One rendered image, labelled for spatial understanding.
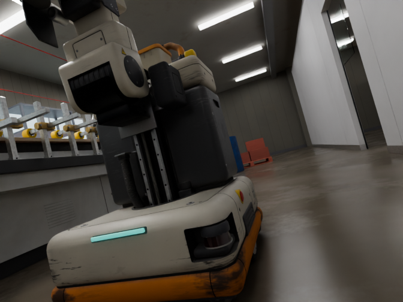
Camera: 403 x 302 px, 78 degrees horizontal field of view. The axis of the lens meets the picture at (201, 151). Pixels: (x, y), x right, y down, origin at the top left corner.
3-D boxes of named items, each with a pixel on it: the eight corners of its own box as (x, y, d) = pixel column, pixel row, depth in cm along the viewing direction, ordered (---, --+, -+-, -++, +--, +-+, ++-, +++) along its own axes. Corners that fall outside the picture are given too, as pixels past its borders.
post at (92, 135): (101, 161, 231) (89, 111, 233) (98, 161, 227) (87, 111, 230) (98, 162, 232) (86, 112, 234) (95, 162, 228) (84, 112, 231)
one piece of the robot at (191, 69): (149, 219, 134) (113, 71, 138) (247, 199, 117) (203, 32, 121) (107, 242, 102) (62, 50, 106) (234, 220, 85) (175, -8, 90)
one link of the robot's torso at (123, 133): (129, 139, 102) (116, 81, 104) (192, 118, 94) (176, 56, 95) (79, 138, 77) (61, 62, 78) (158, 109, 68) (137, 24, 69)
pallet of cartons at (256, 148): (273, 159, 706) (267, 136, 710) (272, 162, 622) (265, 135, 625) (234, 169, 742) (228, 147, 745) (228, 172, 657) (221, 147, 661)
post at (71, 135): (80, 157, 207) (66, 102, 209) (76, 158, 204) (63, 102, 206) (76, 159, 208) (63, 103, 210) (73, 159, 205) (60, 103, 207)
